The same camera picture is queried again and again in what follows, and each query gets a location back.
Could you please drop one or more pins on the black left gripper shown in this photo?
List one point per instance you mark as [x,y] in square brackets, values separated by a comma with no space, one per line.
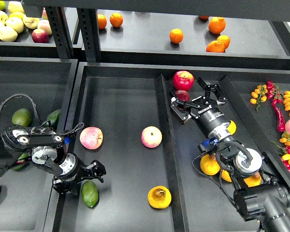
[74,171]

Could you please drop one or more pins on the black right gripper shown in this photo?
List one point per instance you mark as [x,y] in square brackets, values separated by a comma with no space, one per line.
[205,111]

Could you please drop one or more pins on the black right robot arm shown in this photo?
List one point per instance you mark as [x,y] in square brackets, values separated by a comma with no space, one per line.
[258,194]

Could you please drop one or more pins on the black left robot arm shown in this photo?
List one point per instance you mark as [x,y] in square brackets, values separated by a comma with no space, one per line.
[47,150]

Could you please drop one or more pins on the yellow pear with stem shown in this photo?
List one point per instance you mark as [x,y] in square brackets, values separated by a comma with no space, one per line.
[232,127]

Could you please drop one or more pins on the yellow pear left cluster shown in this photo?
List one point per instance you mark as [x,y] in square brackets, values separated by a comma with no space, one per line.
[209,165]

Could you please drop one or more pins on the yellow pear cluster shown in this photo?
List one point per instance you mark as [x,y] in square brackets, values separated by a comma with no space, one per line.
[226,176]
[209,165]
[254,180]

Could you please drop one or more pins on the dark green avocado middle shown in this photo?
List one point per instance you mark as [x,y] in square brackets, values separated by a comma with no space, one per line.
[21,162]

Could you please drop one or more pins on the dark green avocado by rim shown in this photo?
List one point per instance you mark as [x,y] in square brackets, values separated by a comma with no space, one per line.
[54,118]

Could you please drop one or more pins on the yellow pear middle cluster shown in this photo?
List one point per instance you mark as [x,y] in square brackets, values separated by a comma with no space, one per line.
[226,176]

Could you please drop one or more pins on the yellow pear right cluster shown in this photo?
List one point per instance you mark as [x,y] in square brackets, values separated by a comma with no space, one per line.
[254,180]

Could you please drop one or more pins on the dark red apple lower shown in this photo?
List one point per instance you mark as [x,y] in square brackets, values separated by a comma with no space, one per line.
[182,95]

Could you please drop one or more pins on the red apple upper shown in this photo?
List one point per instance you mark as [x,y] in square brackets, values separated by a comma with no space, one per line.
[183,80]

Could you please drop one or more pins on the pink apple left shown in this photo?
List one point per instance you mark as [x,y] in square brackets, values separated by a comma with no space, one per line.
[91,137]

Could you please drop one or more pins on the orange cherry tomato bunch left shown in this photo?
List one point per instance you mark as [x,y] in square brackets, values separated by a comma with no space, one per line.
[259,96]

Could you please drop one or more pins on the orange front right shelf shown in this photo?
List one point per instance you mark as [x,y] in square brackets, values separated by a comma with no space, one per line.
[216,46]

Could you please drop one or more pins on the pink apple centre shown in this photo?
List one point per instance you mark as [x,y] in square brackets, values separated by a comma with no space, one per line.
[151,137]

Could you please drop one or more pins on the orange behind front right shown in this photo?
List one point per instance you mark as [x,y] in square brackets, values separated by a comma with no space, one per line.
[225,40]

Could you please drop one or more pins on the red cherry tomato bunch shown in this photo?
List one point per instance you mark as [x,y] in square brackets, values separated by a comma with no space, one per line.
[273,92]

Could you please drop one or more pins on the orange tangerine centre shelf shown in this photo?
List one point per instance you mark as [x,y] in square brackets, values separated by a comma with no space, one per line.
[176,36]

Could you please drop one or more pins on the orange tangerine shelf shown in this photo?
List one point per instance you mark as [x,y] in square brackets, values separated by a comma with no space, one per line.
[102,21]
[176,36]

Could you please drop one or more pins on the large orange upper right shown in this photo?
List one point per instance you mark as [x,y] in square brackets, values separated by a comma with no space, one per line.
[217,25]

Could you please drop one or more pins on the red chili pepper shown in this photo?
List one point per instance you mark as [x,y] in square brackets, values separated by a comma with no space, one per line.
[280,121]

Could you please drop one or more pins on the mixed cherry tomatoes lower right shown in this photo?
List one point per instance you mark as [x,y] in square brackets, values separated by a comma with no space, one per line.
[284,147]

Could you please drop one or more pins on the orange tangerine shelf left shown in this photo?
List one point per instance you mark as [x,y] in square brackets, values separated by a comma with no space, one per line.
[102,21]

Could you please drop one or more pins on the red apple on shelf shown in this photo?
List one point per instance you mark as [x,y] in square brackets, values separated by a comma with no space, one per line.
[40,36]

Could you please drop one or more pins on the pink apple on shelf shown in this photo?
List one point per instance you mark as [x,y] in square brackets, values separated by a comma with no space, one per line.
[45,25]

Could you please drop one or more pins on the pale yellow apple front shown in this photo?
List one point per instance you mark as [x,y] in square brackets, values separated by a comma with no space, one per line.
[8,34]

